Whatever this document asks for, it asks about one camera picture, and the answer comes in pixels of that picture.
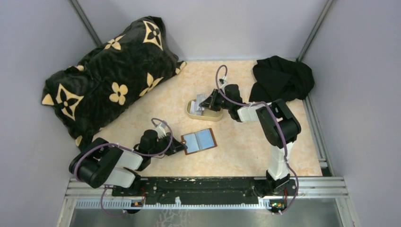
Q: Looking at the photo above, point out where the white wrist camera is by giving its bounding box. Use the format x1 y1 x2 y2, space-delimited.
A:
155 122 170 139
218 78 229 89

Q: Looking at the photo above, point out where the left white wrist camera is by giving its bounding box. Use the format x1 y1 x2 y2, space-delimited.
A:
155 122 170 139

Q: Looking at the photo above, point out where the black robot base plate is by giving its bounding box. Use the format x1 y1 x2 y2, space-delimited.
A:
112 177 296 205

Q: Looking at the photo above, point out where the beige oval tray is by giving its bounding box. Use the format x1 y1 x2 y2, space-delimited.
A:
185 99 224 122

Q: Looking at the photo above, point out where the white toothed cable rail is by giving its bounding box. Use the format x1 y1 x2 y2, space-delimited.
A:
75 197 271 210

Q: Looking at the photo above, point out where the black floral plush pillow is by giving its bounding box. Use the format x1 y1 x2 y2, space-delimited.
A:
42 16 186 151

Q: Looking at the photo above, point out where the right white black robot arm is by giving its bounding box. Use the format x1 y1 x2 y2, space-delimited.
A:
199 84 301 195

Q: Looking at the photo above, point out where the crumpled black cloth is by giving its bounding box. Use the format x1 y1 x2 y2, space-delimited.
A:
249 55 315 103

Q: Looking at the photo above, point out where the brown leather card holder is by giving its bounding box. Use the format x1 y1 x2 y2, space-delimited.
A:
181 128 218 155

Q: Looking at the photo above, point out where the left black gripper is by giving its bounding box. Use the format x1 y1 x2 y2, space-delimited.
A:
149 131 187 157

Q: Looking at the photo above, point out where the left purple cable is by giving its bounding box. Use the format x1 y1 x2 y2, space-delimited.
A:
73 117 174 217

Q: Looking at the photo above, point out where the purple cable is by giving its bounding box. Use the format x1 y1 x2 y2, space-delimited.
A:
73 117 174 217
215 65 300 215

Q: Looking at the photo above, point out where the silver VIP card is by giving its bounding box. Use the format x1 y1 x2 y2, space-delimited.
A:
189 101 203 115
195 94 206 111

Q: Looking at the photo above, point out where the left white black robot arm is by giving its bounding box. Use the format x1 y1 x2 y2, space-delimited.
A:
69 130 187 196

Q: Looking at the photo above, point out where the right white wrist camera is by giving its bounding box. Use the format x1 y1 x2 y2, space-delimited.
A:
218 78 229 89

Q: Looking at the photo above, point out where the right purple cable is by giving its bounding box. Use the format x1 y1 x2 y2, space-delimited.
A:
215 65 300 215

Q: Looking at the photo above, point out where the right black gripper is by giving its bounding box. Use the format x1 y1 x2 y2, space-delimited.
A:
200 88 232 112

